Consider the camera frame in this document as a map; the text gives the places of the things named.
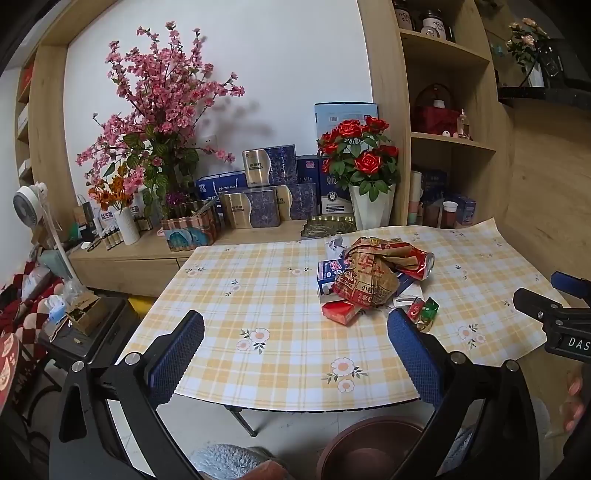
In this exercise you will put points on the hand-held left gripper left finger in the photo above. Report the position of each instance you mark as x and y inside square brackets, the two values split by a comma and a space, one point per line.
[178, 355]

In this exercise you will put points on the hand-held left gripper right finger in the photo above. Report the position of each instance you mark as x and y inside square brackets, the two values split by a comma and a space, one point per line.
[415, 355]

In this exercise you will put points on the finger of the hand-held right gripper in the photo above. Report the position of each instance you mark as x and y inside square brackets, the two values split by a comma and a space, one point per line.
[570, 284]
[535, 304]

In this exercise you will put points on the green candy wrapper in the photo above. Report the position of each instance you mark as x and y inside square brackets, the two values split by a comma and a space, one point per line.
[429, 314]

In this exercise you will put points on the red candy wrapper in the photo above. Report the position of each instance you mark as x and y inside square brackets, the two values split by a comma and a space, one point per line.
[414, 308]

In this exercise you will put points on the small red cardboard box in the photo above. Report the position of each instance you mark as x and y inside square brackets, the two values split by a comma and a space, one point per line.
[339, 313]

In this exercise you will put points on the brown paper wrapper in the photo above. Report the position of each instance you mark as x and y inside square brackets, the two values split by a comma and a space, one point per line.
[364, 281]

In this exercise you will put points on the crushed red drink can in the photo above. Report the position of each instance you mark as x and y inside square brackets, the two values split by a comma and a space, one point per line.
[418, 265]

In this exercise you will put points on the brown plastic trash bin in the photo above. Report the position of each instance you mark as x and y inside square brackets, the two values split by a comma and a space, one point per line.
[369, 452]

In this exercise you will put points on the blue ice cream carton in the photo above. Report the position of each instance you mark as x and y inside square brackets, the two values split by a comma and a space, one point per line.
[330, 272]

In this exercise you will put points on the white paper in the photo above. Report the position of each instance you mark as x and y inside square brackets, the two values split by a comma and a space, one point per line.
[334, 247]

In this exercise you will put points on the person's right hand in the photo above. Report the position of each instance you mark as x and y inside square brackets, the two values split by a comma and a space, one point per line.
[577, 401]

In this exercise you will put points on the small open cardboard box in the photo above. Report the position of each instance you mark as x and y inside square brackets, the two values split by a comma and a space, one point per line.
[83, 316]

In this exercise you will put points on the yellow plaid floral tablecloth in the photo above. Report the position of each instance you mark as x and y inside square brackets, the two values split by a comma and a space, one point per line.
[277, 323]

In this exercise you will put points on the small blue white box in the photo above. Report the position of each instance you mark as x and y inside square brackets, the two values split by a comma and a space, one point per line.
[466, 210]

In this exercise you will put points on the red paper cup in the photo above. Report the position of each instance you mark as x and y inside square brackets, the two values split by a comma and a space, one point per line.
[449, 214]

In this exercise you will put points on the floral tissue box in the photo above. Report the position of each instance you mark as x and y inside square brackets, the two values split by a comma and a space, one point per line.
[189, 230]

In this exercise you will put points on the row of small brown bottles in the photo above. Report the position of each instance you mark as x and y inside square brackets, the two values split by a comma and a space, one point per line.
[111, 237]

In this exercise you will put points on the white cylindrical vase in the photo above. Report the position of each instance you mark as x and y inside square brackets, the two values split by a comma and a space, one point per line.
[128, 228]

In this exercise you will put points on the white faceted vase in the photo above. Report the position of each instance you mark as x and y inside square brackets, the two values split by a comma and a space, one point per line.
[371, 210]

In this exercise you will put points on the golden round tray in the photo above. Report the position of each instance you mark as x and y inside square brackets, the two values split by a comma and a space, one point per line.
[328, 227]

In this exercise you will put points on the dark blue picture box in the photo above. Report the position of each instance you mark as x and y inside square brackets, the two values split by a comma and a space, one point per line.
[435, 184]

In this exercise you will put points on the stack of pastel paper cups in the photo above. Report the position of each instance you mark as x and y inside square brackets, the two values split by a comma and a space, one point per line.
[415, 198]

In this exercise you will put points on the blue and gold gift box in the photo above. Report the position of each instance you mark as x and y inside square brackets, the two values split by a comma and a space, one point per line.
[298, 201]
[270, 166]
[249, 210]

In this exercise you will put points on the red white checkered cloth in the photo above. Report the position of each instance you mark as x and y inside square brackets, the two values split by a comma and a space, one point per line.
[23, 304]

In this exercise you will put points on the small grey paper bag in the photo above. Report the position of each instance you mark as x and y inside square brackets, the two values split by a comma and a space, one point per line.
[85, 217]

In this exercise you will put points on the orange artificial flowers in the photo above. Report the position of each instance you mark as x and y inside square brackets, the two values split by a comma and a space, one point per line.
[111, 194]

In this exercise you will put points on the long blue carton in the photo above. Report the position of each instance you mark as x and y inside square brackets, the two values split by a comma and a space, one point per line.
[219, 184]

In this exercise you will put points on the blue white emblem box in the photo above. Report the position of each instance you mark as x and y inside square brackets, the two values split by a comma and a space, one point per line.
[334, 198]

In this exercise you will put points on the clear perfume bottle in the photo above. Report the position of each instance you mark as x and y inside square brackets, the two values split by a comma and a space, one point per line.
[463, 127]

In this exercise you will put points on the black counter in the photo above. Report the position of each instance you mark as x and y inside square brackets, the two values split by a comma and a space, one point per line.
[545, 94]

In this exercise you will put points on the red rose bouquet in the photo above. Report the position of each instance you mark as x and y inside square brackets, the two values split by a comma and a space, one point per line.
[360, 157]

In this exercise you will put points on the white standing fan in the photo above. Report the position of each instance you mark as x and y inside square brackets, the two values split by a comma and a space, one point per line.
[27, 205]

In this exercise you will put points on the red gift basket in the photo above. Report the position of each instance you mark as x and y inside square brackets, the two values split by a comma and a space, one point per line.
[434, 117]

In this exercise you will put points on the small dark blue carton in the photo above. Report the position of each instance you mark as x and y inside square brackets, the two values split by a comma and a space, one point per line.
[308, 170]

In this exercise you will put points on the potted pink rose plant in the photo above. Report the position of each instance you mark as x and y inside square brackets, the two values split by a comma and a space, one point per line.
[526, 41]

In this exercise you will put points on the light blue flat box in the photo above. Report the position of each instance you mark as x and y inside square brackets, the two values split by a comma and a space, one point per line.
[332, 115]

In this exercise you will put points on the wooden shelf unit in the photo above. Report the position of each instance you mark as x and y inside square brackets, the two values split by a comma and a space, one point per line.
[392, 92]

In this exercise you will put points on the pink blossom artificial plant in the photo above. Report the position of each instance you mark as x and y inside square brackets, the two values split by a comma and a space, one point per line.
[161, 92]

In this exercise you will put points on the dark jar white label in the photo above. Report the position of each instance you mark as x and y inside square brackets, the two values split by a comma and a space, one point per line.
[434, 25]

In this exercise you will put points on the dark glass jar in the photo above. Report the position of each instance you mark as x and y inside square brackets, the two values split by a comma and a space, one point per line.
[402, 16]

